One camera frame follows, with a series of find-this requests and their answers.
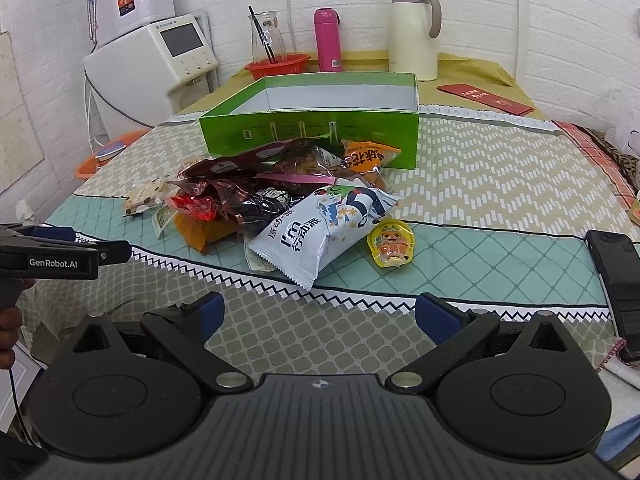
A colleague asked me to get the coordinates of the orange snack packet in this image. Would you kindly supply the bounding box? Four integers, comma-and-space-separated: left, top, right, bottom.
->
174, 212, 239, 254

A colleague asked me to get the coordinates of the yellow jelly pouch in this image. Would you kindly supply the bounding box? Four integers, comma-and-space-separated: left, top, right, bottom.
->
367, 219, 416, 269

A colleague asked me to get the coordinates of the red candy packet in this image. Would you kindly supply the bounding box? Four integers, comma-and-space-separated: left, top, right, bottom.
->
165, 194, 219, 221

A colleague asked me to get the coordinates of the biscuit packet with dots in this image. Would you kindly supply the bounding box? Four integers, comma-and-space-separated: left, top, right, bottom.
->
122, 178, 170, 217

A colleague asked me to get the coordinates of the brown date snack packet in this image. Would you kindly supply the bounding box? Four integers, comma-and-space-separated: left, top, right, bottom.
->
203, 179, 298, 234

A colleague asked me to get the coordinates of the white blue chip bag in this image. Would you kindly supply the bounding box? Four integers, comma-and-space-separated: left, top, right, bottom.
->
248, 179, 399, 290

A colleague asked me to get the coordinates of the red daily nuts bag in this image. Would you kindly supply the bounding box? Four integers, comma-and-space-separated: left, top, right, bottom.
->
179, 141, 291, 179

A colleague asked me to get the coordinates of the orange peanut snack bag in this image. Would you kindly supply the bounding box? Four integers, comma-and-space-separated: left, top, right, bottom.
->
342, 140, 401, 191

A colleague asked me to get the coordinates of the pink nut bag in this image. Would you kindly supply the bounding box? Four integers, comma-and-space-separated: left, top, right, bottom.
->
256, 144, 345, 185

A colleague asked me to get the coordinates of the person's left hand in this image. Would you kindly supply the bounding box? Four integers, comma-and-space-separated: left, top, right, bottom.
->
0, 278, 36, 370

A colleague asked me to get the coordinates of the orange stool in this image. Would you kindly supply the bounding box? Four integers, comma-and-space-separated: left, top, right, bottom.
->
74, 129, 149, 180

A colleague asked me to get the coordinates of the patterned table cloth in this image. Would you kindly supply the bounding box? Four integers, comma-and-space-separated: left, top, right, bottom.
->
21, 117, 639, 386

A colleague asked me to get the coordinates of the black phone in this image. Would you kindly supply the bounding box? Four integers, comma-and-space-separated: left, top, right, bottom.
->
586, 230, 640, 363

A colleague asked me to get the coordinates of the white water dispenser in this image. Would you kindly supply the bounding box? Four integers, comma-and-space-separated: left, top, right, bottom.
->
84, 14, 218, 140

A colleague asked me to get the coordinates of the green cardboard box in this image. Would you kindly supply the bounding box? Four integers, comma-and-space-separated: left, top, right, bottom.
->
200, 72, 419, 169

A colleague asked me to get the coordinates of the red envelope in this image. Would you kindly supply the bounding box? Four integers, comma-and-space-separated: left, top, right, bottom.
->
437, 84, 535, 116

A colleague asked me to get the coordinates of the yellow cloth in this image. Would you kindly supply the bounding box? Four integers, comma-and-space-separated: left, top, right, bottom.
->
181, 50, 548, 120

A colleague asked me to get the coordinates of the red plastic basket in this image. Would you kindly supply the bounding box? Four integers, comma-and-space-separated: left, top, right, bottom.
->
245, 53, 310, 80

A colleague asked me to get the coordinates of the black straw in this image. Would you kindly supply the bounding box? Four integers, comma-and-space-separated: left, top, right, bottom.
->
247, 6, 277, 64

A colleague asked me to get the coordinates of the cream thermos jug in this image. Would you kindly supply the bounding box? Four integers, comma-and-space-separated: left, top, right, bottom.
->
387, 0, 442, 81

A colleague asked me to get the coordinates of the glass carafe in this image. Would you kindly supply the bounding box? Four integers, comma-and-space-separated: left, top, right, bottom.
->
248, 11, 288, 62

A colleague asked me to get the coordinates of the pink thermos bottle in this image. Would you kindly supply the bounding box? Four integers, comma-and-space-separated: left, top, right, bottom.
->
314, 8, 343, 72

